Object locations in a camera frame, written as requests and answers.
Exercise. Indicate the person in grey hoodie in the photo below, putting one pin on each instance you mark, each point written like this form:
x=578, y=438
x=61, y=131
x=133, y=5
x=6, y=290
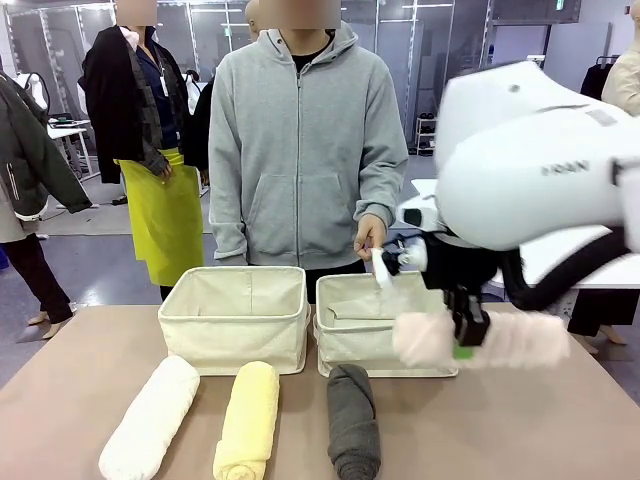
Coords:
x=300, y=150

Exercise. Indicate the white mannequin torso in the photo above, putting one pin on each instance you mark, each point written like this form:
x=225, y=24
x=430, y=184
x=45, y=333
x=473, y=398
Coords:
x=32, y=90

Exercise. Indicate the yellow rolled towel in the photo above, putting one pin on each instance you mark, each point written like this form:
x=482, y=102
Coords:
x=247, y=425

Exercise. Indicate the person right forearm grey sleeve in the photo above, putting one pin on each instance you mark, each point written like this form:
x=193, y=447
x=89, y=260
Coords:
x=227, y=225

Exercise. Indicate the small white paper piece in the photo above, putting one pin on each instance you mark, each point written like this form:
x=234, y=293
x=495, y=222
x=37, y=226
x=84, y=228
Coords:
x=382, y=272

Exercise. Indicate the right gripper black green-tipped finger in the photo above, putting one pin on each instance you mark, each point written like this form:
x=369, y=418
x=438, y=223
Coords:
x=452, y=305
x=472, y=325

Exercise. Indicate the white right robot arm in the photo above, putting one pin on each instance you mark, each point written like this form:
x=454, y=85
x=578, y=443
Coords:
x=525, y=165

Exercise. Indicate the clothes rack with black garment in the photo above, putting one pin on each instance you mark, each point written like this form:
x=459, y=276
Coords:
x=592, y=85

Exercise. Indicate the wooden shoe rack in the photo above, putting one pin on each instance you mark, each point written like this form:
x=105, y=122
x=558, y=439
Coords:
x=426, y=135

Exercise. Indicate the white rolled towel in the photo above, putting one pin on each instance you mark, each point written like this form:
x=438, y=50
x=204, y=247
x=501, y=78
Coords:
x=150, y=420

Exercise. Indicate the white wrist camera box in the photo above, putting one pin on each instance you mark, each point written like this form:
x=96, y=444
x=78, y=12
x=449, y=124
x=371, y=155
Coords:
x=417, y=212

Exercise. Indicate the dark grey rolled towel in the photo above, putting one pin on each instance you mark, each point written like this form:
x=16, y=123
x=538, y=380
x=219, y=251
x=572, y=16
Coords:
x=352, y=425

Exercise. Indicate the white background desk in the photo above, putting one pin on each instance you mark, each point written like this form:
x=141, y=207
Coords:
x=67, y=125

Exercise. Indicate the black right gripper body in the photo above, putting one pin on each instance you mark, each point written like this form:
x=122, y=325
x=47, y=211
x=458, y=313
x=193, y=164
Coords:
x=460, y=270

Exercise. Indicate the pink towel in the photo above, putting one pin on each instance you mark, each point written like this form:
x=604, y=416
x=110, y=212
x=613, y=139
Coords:
x=520, y=335

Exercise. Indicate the cream fabric basket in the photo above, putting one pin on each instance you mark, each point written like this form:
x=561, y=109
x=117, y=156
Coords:
x=235, y=340
x=350, y=345

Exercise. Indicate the person left hand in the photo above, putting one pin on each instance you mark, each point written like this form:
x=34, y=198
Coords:
x=372, y=232

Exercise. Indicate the person left forearm grey sleeve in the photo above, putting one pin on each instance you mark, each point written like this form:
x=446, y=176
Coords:
x=387, y=185

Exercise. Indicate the white table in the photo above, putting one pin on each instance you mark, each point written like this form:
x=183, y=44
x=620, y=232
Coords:
x=610, y=270

